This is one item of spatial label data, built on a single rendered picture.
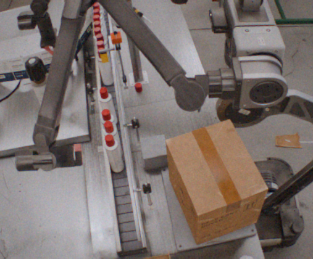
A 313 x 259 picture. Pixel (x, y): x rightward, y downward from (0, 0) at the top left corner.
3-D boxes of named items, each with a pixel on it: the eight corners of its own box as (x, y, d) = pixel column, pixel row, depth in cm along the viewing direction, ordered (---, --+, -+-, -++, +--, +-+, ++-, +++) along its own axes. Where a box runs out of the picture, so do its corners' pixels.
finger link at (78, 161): (65, 143, 128) (56, 145, 119) (86, 142, 128) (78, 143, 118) (66, 164, 129) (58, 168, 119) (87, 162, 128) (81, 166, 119)
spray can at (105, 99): (105, 118, 173) (95, 86, 157) (116, 116, 173) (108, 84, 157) (106, 127, 170) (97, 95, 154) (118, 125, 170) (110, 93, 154)
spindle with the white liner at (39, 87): (42, 101, 183) (22, 55, 159) (60, 97, 183) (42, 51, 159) (42, 115, 177) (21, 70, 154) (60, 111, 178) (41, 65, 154)
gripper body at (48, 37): (41, 50, 147) (36, 35, 142) (42, 33, 154) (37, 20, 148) (57, 47, 148) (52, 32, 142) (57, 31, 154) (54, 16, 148)
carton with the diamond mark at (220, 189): (169, 179, 156) (165, 139, 134) (225, 160, 159) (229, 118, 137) (196, 245, 138) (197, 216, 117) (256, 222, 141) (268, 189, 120)
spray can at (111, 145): (110, 163, 159) (100, 132, 143) (123, 161, 159) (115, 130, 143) (112, 174, 156) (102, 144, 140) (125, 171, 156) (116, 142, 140)
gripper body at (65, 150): (42, 147, 120) (34, 149, 113) (73, 144, 120) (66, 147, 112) (45, 168, 121) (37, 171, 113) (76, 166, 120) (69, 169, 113)
